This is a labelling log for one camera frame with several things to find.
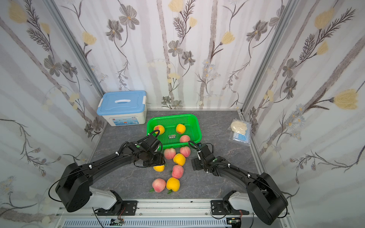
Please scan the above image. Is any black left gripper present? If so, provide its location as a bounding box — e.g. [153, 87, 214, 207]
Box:
[144, 150, 168, 167]

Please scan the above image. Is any aluminium front rail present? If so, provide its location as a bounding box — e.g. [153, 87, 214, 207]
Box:
[56, 194, 253, 219]

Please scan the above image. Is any green plastic perforated basket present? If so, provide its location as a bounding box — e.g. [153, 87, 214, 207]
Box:
[146, 114, 202, 149]

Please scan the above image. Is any small green circuit board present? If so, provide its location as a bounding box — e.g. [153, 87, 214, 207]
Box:
[109, 218, 125, 226]

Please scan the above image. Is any blue face mask pack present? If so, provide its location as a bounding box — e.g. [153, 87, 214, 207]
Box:
[229, 132, 251, 146]

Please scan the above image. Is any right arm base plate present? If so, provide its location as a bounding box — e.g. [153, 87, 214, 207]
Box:
[210, 199, 250, 216]

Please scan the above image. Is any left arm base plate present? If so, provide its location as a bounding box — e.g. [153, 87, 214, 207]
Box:
[95, 200, 138, 216]

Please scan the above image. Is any clear bag of white gloves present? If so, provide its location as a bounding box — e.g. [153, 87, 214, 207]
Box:
[228, 119, 252, 135]

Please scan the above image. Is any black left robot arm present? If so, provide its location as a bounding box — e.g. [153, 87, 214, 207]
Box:
[53, 135, 165, 216]

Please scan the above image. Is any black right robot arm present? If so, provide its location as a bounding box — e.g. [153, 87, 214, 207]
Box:
[188, 141, 289, 225]

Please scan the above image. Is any pink peach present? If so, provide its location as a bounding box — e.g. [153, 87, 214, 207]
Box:
[180, 146, 191, 158]
[149, 178, 166, 193]
[163, 148, 176, 160]
[172, 165, 184, 179]
[180, 135, 191, 143]

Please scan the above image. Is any blue lid storage box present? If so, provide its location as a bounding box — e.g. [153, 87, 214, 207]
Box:
[97, 90, 147, 126]

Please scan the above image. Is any yellow peach with red blush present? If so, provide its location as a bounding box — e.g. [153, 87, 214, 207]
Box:
[154, 125, 165, 135]

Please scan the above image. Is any yellow peach bottom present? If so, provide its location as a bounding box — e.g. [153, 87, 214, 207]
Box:
[166, 177, 180, 194]

